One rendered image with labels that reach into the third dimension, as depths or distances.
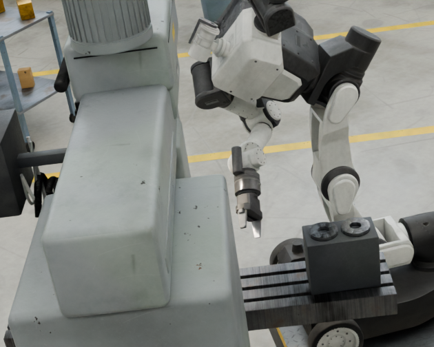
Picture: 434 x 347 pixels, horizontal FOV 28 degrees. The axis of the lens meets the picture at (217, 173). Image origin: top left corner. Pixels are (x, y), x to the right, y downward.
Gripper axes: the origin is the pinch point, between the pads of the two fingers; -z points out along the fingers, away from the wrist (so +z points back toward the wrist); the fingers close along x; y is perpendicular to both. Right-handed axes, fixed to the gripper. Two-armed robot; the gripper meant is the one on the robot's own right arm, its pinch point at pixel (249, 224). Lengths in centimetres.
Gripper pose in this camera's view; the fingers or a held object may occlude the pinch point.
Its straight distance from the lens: 285.3
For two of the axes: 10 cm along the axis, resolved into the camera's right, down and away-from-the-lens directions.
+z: -0.5, -9.0, 4.3
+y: 8.8, -2.4, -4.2
